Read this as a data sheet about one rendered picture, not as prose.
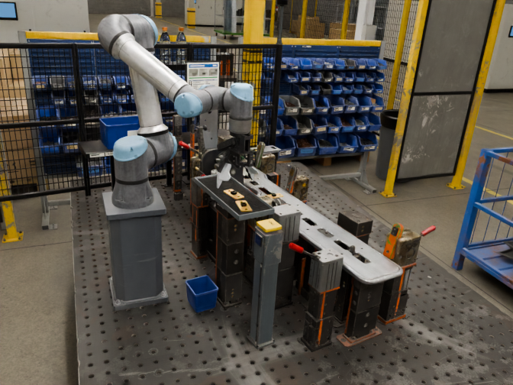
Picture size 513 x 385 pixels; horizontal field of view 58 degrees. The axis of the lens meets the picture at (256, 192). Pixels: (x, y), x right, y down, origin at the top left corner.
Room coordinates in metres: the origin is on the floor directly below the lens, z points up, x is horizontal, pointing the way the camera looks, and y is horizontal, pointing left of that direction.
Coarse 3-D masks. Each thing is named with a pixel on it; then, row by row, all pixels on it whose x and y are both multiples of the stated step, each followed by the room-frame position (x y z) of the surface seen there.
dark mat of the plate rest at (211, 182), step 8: (216, 176) 1.69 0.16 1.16; (208, 184) 1.60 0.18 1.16; (216, 184) 1.61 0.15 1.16; (224, 184) 1.61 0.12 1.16; (232, 184) 1.62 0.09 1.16; (216, 192) 1.53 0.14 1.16; (224, 192) 1.53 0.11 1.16; (240, 192) 1.54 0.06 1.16; (248, 192) 1.54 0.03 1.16; (224, 200) 1.46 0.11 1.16; (232, 200) 1.47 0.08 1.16; (240, 200) 1.47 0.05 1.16; (248, 200) 1.48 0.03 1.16; (256, 200) 1.48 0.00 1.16; (232, 208) 1.40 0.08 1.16; (256, 208) 1.42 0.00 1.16; (264, 208) 1.42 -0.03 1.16
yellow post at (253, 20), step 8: (248, 0) 3.05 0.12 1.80; (256, 0) 3.03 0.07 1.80; (264, 0) 3.06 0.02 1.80; (248, 8) 3.05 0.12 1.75; (256, 8) 3.03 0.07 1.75; (264, 8) 3.07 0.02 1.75; (248, 16) 3.04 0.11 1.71; (256, 16) 3.04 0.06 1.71; (248, 24) 3.04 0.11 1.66; (256, 24) 3.04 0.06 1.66; (248, 32) 3.04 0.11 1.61; (256, 32) 3.04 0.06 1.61; (248, 40) 3.03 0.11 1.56; (256, 40) 3.04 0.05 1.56; (248, 56) 3.02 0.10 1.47; (248, 64) 3.02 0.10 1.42; (256, 64) 3.04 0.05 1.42; (256, 72) 3.05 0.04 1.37; (256, 80) 3.05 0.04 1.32; (256, 128) 3.06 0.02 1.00; (256, 136) 3.06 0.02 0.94; (256, 144) 3.07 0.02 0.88
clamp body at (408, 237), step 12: (408, 228) 1.53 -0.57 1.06; (408, 240) 1.45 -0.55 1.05; (420, 240) 1.48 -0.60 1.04; (396, 252) 1.44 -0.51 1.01; (408, 252) 1.46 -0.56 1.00; (408, 264) 1.47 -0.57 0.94; (408, 276) 1.48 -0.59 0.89; (384, 288) 1.47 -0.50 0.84; (396, 288) 1.45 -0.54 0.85; (384, 300) 1.46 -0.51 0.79; (396, 300) 1.45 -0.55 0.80; (384, 312) 1.45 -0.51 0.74; (396, 312) 1.46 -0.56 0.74; (384, 324) 1.43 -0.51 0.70
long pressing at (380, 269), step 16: (256, 176) 2.13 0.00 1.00; (256, 192) 1.94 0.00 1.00; (272, 192) 1.94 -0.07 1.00; (288, 192) 1.96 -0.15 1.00; (304, 208) 1.79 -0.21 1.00; (304, 224) 1.64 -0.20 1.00; (320, 224) 1.65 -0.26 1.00; (320, 240) 1.51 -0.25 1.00; (336, 240) 1.52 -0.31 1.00; (352, 240) 1.53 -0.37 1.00; (352, 256) 1.41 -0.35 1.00; (368, 256) 1.42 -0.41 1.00; (384, 256) 1.43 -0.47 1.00; (352, 272) 1.30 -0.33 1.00; (368, 272) 1.31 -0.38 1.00; (384, 272) 1.32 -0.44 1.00; (400, 272) 1.33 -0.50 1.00
